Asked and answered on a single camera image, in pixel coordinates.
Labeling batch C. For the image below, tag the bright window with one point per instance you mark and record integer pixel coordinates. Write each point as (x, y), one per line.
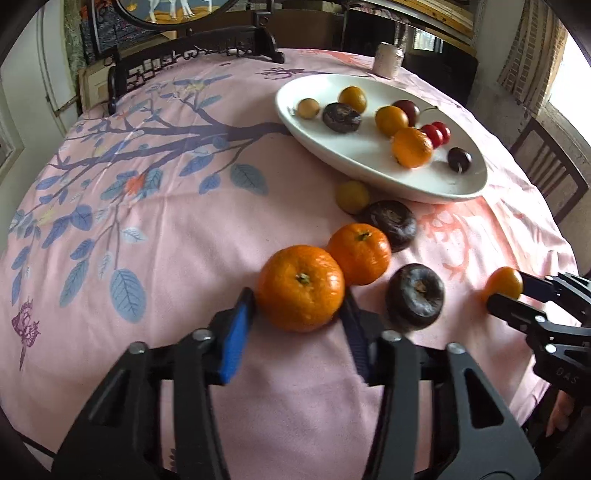
(575, 78)

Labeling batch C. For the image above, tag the tan longan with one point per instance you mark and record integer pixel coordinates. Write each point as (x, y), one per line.
(308, 108)
(352, 196)

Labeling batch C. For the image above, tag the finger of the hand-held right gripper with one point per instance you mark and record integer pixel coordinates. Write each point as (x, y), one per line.
(538, 287)
(512, 309)

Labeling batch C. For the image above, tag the green patterned board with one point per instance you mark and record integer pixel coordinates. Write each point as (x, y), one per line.
(75, 32)

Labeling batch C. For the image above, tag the round deer screen with stand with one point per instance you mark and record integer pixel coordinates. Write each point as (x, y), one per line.
(217, 41)

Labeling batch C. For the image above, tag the dark cherry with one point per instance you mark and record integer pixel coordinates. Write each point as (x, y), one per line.
(460, 159)

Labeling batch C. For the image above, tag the stack of blue patterned boxes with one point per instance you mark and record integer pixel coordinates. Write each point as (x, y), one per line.
(124, 34)

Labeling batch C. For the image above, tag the beige checked curtain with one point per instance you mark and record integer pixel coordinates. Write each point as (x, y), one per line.
(531, 50)

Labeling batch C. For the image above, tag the dark water chestnut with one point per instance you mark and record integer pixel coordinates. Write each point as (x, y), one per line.
(390, 225)
(415, 296)
(341, 117)

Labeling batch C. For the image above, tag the pale framed panel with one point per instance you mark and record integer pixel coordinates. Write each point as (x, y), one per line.
(94, 90)

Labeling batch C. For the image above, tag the dark red plum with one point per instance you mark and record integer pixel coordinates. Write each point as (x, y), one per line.
(410, 108)

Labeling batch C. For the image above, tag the large orange tangerine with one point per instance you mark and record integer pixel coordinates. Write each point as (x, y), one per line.
(300, 287)

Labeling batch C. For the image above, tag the stack of wooden frames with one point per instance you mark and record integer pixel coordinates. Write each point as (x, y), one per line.
(434, 18)

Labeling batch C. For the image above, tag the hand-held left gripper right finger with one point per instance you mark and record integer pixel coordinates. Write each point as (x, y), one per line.
(358, 344)

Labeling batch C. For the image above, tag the pale drink can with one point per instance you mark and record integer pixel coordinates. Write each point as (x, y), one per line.
(388, 60)

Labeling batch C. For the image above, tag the red cherry tomato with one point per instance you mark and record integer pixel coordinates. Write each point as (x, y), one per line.
(444, 130)
(431, 135)

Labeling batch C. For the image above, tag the white oval plate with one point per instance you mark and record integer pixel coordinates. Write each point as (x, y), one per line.
(332, 147)

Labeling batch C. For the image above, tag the person's right hand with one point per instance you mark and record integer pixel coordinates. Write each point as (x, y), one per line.
(561, 413)

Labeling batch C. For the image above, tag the small yellow orange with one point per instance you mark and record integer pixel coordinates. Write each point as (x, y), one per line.
(391, 121)
(352, 99)
(503, 282)

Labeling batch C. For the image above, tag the pink printed tablecloth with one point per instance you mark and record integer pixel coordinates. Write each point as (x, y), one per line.
(184, 258)

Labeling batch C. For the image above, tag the dark slatted wooden chair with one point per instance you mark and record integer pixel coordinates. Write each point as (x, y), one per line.
(551, 166)

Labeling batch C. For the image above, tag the white door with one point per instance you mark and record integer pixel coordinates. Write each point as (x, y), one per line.
(57, 64)

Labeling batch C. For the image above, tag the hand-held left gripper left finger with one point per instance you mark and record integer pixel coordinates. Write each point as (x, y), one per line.
(233, 341)

